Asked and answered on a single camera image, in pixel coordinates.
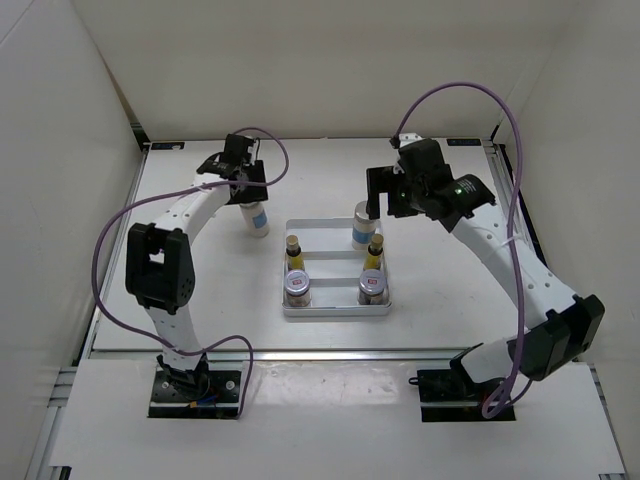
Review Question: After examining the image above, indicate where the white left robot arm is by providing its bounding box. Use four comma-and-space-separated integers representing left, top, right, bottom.
125, 134, 269, 400

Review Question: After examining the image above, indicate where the tall white jar silver lid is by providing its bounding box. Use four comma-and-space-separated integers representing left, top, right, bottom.
240, 202, 270, 238

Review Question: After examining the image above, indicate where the short jar grey lid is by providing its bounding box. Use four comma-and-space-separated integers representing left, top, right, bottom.
284, 269, 311, 307

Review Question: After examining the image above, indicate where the aluminium frame rail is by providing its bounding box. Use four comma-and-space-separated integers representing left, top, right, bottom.
81, 348, 462, 362

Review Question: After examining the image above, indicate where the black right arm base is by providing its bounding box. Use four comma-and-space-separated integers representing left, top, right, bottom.
408, 369, 516, 423

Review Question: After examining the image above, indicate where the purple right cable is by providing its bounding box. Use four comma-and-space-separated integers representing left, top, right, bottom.
389, 81, 533, 420

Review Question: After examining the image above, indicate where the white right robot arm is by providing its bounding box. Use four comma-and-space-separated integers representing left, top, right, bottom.
366, 137, 605, 400

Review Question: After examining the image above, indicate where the small yellow label bottle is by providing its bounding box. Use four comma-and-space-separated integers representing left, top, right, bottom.
285, 235, 305, 271

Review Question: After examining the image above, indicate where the tall white jar blue label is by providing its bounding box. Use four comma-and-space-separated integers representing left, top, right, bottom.
352, 201, 377, 250

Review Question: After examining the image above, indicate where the short jar orange label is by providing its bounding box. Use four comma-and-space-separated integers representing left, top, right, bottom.
358, 269, 388, 305

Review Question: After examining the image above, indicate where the white divided tray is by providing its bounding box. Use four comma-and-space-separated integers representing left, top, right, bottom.
282, 217, 392, 321

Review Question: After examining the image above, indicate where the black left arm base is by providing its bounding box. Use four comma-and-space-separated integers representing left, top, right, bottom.
147, 365, 244, 420

